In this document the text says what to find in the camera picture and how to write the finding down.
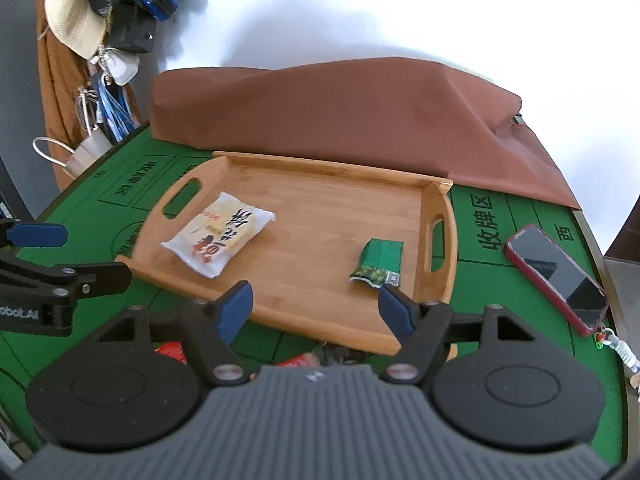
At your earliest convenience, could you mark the white cable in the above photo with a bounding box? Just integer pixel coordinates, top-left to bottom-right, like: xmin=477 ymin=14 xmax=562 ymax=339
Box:
xmin=75 ymin=87 xmax=101 ymax=136

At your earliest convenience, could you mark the dark blue pouch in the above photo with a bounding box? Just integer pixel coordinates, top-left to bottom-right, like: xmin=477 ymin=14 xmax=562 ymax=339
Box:
xmin=137 ymin=0 xmax=178 ymax=21

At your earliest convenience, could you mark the blue striped bag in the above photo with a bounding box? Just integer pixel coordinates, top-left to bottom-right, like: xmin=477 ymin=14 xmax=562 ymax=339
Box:
xmin=95 ymin=75 xmax=138 ymax=143

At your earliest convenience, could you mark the small pale pink bag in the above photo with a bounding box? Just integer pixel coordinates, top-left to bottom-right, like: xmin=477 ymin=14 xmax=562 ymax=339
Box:
xmin=95 ymin=47 xmax=141 ymax=86

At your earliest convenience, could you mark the brown cloth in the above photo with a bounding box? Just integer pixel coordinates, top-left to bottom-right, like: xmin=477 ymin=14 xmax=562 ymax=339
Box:
xmin=149 ymin=55 xmax=583 ymax=211

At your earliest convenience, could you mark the orange coat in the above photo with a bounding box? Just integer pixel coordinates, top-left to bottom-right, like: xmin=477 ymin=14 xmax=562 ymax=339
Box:
xmin=37 ymin=0 xmax=96 ymax=191

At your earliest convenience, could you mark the white paper bag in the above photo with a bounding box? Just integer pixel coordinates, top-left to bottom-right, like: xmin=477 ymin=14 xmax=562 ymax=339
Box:
xmin=32 ymin=132 xmax=113 ymax=178

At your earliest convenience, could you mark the green snack packet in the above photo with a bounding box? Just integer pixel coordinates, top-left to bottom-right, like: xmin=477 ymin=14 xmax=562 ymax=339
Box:
xmin=349 ymin=238 xmax=405 ymax=291

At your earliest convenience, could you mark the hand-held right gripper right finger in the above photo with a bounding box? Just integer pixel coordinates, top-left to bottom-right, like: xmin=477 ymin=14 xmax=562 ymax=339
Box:
xmin=377 ymin=284 xmax=543 ymax=386

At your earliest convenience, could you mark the beige woven hat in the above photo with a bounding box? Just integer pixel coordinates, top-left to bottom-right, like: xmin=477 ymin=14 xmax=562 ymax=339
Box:
xmin=45 ymin=0 xmax=108 ymax=58

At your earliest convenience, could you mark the dark brown door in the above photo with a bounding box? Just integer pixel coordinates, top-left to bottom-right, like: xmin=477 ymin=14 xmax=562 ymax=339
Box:
xmin=602 ymin=195 xmax=640 ymax=261

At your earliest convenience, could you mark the red nut snack packet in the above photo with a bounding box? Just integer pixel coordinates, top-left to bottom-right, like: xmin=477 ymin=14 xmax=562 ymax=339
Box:
xmin=277 ymin=352 xmax=321 ymax=368

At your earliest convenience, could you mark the black bag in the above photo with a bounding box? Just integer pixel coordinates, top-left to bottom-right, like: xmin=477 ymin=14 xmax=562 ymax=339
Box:
xmin=107 ymin=7 xmax=156 ymax=53

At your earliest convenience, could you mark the grey coffee stick packet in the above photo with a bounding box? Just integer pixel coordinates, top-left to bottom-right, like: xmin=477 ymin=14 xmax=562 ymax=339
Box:
xmin=320 ymin=342 xmax=371 ymax=367

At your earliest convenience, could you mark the red bar snack packet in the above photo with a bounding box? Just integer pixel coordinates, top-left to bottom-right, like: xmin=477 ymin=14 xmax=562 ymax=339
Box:
xmin=155 ymin=342 xmax=188 ymax=366

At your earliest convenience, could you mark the white snack packet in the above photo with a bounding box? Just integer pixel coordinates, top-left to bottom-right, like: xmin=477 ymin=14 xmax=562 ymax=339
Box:
xmin=160 ymin=191 xmax=277 ymax=279

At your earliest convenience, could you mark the phone charm strap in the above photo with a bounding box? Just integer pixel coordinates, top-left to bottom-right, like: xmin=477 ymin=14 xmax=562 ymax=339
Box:
xmin=595 ymin=327 xmax=640 ymax=391

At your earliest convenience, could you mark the red-cased smartphone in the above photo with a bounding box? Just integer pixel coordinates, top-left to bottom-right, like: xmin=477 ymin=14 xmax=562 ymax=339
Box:
xmin=504 ymin=224 xmax=610 ymax=337

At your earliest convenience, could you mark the wooden tray with handles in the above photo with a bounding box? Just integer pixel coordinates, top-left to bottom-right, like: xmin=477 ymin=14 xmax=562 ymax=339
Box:
xmin=115 ymin=150 xmax=458 ymax=356

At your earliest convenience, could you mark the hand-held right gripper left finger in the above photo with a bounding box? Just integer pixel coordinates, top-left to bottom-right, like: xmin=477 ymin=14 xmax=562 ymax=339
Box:
xmin=92 ymin=280 xmax=256 ymax=387

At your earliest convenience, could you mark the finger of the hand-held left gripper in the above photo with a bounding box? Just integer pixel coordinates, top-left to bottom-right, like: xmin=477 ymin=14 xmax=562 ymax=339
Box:
xmin=0 ymin=217 xmax=69 ymax=252
xmin=0 ymin=254 xmax=132 ymax=306

